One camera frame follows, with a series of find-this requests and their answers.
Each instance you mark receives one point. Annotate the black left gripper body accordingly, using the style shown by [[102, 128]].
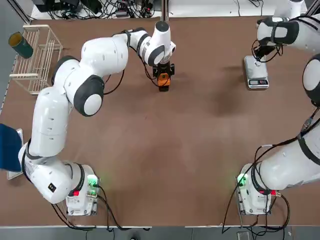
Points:
[[165, 68]]

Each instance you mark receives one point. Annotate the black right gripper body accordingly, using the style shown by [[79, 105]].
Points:
[[265, 49]]

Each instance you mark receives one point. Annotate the green button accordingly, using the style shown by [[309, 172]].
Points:
[[163, 76]]

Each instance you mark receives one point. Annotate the clear measuring cup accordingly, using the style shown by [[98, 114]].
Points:
[[257, 63]]

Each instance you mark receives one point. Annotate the orange button box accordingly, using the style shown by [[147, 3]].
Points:
[[166, 82]]

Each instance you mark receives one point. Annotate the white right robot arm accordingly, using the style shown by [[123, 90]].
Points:
[[282, 170]]

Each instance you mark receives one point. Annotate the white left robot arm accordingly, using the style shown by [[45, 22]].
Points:
[[50, 120]]

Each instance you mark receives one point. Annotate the white electronic scale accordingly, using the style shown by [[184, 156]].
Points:
[[260, 73]]

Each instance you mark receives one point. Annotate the green circuit board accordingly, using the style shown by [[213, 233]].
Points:
[[242, 180], [92, 182]]

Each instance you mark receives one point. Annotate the black power supply unit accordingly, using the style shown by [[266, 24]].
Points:
[[42, 5]]

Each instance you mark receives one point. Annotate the dark green can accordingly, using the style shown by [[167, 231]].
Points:
[[23, 48]]

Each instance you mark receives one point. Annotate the blue cloth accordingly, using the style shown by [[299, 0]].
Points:
[[8, 147]]

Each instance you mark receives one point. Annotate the aluminium frame post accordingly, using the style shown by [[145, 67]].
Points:
[[165, 10]]

